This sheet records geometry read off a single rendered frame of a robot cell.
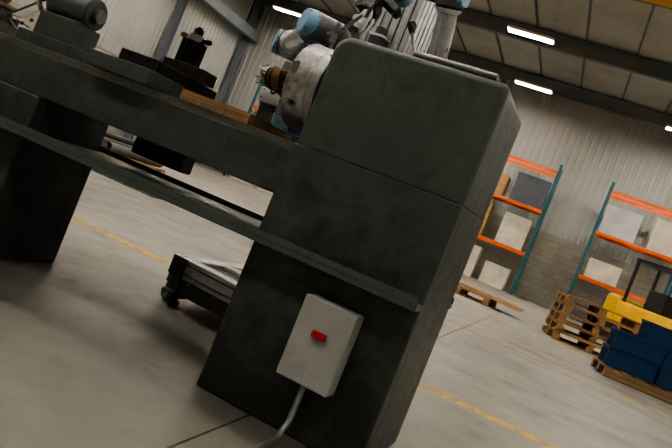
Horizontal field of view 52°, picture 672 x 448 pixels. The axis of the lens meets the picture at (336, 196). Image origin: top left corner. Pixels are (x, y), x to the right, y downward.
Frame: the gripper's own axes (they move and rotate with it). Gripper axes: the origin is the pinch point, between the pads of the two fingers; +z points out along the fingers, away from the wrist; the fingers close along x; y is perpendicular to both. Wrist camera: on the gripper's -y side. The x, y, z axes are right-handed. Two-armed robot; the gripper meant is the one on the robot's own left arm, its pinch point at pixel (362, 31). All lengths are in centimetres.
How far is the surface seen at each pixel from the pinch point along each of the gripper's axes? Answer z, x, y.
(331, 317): 92, -14, -35
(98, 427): 149, 19, -6
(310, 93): 27.9, -3.7, 6.4
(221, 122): 47, -10, 34
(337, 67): 21.1, 6.2, -2.5
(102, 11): 16, -15, 118
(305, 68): 20.8, -0.9, 11.7
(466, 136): 28, 3, -51
